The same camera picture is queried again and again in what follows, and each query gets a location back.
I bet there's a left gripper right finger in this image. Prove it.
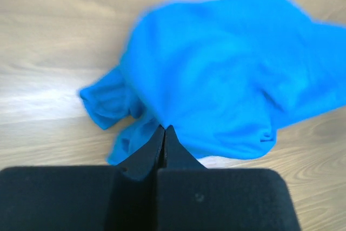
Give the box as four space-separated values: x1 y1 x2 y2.
163 126 206 170

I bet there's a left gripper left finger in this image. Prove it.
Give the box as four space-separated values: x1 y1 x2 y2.
117 126 165 182

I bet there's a blue t-shirt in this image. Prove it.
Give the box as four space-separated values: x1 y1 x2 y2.
79 0 345 165

